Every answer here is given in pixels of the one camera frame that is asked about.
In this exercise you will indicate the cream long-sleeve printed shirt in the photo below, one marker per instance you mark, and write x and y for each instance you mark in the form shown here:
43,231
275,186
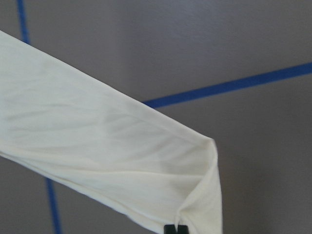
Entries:
82,133

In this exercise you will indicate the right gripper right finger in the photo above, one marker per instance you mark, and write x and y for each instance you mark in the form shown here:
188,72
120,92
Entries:
182,229

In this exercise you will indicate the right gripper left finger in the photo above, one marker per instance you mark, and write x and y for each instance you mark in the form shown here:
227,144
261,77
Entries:
169,229

